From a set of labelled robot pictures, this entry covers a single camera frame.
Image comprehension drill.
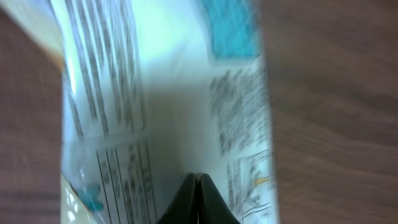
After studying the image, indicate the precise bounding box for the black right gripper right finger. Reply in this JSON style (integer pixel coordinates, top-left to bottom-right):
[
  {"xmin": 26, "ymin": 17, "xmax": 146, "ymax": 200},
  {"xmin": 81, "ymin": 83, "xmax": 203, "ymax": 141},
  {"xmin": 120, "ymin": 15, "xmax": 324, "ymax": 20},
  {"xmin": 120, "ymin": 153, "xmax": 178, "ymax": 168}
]
[{"xmin": 198, "ymin": 173, "xmax": 239, "ymax": 224}]

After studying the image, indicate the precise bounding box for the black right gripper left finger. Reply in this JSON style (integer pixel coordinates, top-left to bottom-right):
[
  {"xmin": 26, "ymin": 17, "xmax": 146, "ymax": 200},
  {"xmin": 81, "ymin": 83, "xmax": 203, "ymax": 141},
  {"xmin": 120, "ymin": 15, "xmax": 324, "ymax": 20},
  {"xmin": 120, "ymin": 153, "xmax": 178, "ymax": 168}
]
[{"xmin": 157, "ymin": 173, "xmax": 198, "ymax": 224}]

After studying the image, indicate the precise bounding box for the yellow snack bag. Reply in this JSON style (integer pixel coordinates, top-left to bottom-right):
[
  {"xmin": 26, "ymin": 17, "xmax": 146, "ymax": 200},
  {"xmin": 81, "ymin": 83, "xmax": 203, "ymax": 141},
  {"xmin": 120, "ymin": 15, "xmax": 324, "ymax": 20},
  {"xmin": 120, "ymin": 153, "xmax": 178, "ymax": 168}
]
[{"xmin": 1, "ymin": 0, "xmax": 280, "ymax": 223}]

